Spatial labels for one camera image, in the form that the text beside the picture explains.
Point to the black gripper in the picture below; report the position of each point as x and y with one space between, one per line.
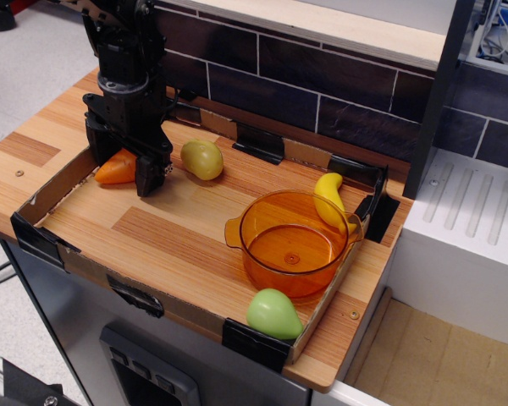
130 117

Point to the beige wooden shelf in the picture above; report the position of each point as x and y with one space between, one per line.
375 38

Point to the green toy pear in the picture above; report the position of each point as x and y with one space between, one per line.
271 312

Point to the yellow toy banana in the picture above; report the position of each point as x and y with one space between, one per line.
331 199

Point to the grey toy oven panel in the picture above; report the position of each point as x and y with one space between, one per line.
143 377

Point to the yellow toy potato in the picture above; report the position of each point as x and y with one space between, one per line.
202 158

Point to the dark grey vertical post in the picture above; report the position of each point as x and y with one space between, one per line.
423 153

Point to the orange toy carrot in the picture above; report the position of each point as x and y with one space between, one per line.
118 169

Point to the white toy sink drainboard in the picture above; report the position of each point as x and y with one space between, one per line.
451 259

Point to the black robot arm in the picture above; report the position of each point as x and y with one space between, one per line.
127 43

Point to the orange transparent plastic pot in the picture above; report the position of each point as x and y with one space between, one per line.
293 241

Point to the cardboard fence with black tape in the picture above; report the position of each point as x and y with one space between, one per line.
176 254

